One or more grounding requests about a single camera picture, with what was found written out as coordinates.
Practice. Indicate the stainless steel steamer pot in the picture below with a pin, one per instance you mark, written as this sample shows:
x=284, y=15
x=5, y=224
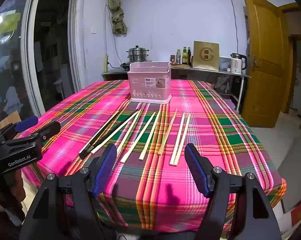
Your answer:
x=138, y=53

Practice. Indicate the clear plastic bottle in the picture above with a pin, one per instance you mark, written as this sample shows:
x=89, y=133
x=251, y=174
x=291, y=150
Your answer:
x=178, y=57

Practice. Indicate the yellowish power strip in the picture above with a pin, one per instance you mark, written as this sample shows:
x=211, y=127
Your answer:
x=105, y=63

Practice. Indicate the low metal shelf table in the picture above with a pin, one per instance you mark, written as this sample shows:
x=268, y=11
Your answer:
x=113, y=73

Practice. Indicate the black chopstick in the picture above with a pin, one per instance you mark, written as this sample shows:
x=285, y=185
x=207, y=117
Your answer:
x=103, y=140
x=95, y=136

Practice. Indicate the lilac lidded storage box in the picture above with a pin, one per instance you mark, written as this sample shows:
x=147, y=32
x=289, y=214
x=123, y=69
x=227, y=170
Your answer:
x=231, y=103

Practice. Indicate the dark sauce bottle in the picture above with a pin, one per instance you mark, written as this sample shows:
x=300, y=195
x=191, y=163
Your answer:
x=189, y=56

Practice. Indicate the yellow wooden door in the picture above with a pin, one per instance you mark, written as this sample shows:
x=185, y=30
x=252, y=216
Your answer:
x=263, y=55

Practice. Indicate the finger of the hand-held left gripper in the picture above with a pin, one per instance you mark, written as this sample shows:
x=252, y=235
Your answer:
x=48, y=130
x=26, y=123

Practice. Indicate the white sliding door frame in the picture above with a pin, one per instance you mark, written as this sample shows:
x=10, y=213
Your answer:
x=31, y=55

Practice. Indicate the pink plastic utensil basket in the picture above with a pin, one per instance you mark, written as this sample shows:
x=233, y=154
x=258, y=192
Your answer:
x=150, y=90

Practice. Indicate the olive knotted curtain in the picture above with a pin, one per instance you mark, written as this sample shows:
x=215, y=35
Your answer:
x=116, y=12

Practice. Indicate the tall metal shelf table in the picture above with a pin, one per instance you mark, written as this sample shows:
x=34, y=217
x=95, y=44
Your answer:
x=215, y=76

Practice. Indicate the pink plaid tablecloth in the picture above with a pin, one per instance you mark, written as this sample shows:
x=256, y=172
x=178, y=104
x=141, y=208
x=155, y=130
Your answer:
x=215, y=135

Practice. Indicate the small red jar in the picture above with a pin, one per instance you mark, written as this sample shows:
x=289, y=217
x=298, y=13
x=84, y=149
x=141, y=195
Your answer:
x=172, y=58

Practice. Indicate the red cardboard box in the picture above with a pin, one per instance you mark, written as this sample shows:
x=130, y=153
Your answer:
x=298, y=215

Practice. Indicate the white electric kettle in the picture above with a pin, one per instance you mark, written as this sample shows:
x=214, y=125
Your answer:
x=236, y=65

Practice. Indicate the gold paper bag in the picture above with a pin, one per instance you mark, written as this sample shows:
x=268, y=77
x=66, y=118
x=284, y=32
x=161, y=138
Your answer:
x=206, y=56

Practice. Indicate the row of wooden chopsticks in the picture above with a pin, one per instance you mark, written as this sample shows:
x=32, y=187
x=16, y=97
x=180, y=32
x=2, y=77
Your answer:
x=148, y=135

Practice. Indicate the black induction cooker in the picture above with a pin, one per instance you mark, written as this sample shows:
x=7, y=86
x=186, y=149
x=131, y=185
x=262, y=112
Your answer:
x=125, y=65

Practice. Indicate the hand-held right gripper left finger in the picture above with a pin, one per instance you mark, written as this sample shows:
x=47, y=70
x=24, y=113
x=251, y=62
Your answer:
x=105, y=170

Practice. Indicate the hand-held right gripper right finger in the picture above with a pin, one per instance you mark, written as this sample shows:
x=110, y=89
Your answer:
x=195, y=170

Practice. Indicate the white wall switch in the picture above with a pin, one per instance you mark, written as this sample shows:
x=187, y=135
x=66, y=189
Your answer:
x=93, y=30

